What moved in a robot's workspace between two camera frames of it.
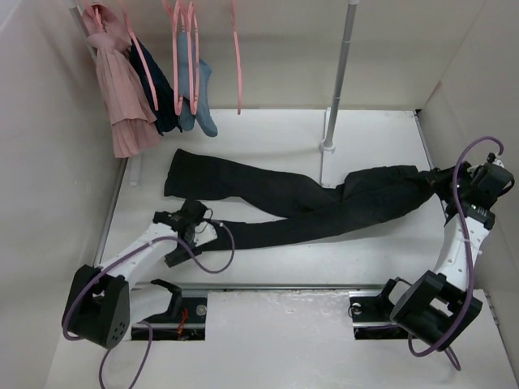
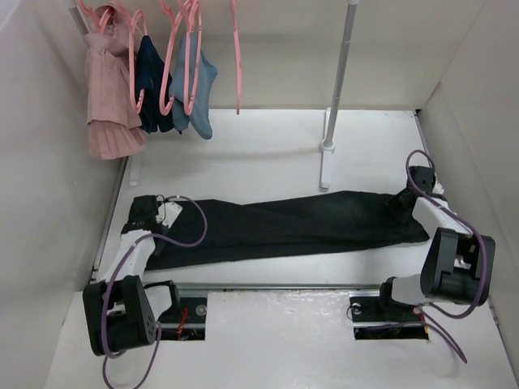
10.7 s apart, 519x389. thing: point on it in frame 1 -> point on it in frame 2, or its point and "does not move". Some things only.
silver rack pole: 328,146 does not move
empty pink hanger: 238,55 does not move
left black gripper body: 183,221 -> 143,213
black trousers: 300,203 -> 282,226
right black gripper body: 454,182 -> 393,206
